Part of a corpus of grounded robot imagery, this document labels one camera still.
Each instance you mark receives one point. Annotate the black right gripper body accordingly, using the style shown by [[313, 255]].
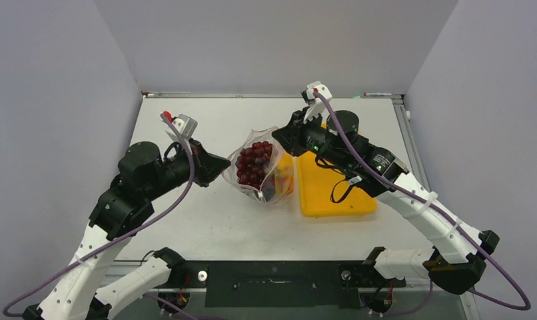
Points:
[[314, 140]]

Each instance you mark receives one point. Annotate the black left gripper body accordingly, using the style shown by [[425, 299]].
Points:
[[176, 172]]

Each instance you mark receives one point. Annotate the clear zip top bag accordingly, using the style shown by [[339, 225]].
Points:
[[268, 193]]

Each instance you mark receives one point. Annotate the red grape bunch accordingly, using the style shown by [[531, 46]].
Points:
[[253, 163]]

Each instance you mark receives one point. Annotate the yellow plastic tray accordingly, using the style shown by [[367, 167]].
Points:
[[326, 193]]

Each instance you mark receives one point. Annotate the yellow bell pepper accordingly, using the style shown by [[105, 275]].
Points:
[[284, 174]]

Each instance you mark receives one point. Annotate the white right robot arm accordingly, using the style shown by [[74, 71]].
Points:
[[456, 260]]

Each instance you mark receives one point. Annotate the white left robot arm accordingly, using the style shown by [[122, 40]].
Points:
[[122, 211]]

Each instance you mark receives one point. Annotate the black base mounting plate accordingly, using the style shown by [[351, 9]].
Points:
[[280, 283]]

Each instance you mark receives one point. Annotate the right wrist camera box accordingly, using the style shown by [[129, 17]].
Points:
[[312, 97]]

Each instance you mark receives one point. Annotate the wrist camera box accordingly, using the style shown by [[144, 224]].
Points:
[[180, 130], [312, 97]]

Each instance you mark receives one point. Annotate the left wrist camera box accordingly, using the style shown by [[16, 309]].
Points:
[[180, 130]]

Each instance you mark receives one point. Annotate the aluminium frame rail back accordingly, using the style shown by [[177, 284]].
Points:
[[180, 95]]

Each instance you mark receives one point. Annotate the aluminium frame rail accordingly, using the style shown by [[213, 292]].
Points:
[[404, 122], [180, 95]]

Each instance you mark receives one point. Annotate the aluminium frame rail right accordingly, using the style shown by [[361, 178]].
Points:
[[404, 122]]

